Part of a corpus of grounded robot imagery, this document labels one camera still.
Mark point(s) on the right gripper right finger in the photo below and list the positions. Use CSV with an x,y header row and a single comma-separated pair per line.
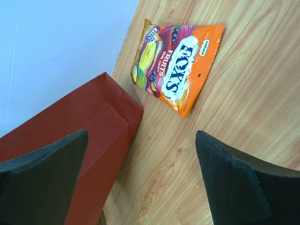
x,y
245,190

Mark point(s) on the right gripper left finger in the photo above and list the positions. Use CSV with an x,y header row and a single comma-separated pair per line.
x,y
37,188

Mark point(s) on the red brown paper bag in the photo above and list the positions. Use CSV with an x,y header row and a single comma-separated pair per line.
x,y
111,118

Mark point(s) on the orange snack packet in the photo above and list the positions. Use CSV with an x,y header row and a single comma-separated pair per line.
x,y
172,62

